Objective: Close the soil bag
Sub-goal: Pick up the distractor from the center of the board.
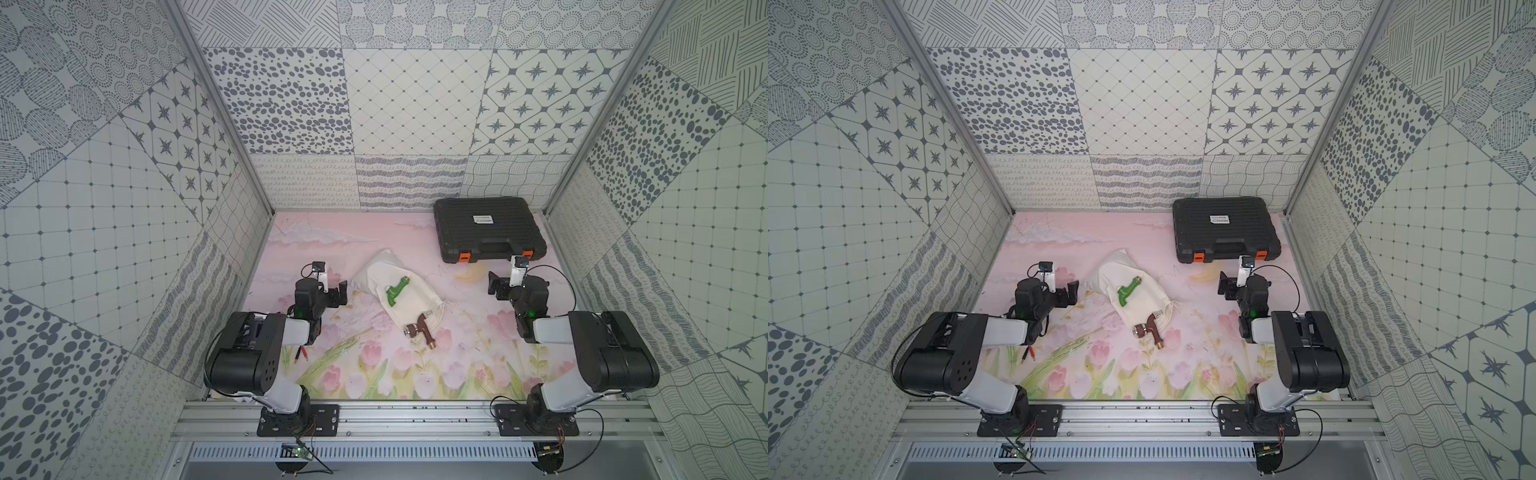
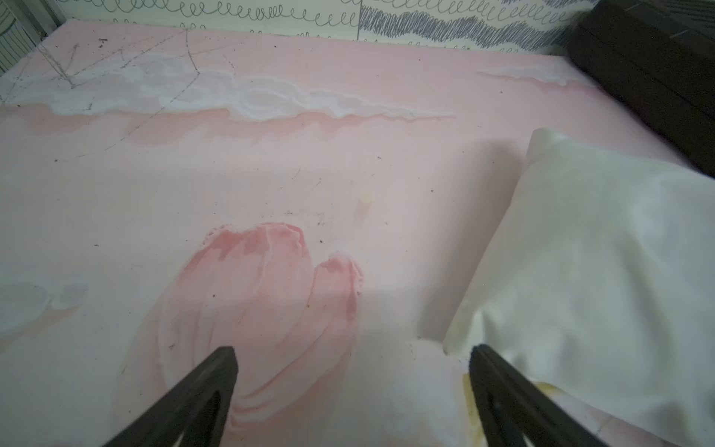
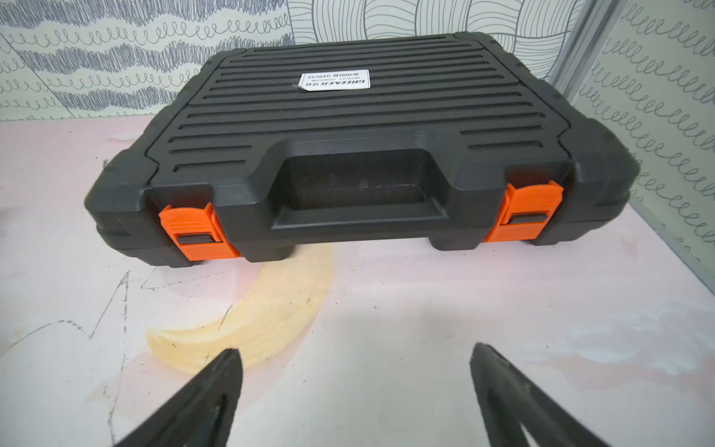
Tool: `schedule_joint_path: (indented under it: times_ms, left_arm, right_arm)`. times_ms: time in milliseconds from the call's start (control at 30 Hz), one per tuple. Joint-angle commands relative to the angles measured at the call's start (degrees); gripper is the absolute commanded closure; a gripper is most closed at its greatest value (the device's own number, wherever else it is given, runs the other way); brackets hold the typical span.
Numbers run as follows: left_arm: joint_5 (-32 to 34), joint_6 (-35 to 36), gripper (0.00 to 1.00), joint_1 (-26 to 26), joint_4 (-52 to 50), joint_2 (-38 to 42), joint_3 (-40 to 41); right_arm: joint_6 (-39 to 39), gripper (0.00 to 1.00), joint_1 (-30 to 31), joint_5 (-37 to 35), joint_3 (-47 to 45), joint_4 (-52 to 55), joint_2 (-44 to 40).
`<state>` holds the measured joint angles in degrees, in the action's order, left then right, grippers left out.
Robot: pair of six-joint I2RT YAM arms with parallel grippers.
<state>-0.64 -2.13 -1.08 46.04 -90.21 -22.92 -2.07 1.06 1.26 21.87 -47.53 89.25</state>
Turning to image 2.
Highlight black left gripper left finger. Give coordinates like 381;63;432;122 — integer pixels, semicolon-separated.
105;346;239;447

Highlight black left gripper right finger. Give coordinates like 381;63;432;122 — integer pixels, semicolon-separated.
469;345;604;447

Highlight white cloth soil bag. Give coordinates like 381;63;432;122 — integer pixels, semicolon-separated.
443;129;714;446

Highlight black plastic tool case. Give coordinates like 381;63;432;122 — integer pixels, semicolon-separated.
567;1;714;176

